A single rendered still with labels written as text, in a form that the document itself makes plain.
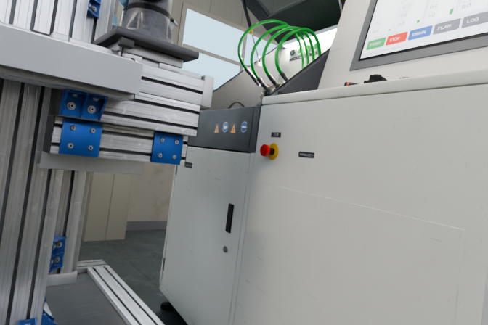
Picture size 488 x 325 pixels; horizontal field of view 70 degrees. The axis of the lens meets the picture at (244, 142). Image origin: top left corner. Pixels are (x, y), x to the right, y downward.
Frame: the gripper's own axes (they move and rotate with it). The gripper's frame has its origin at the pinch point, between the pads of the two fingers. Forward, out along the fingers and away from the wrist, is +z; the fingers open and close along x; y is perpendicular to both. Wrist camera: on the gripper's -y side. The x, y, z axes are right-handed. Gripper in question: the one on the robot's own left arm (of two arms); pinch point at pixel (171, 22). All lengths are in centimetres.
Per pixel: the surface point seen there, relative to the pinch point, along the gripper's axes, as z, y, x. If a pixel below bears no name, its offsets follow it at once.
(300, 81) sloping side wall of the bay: -31, 27, 93
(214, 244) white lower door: -34, 93, 77
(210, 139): -26, 56, 59
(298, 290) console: -59, 86, 116
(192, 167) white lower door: -18, 70, 49
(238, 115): -37, 44, 75
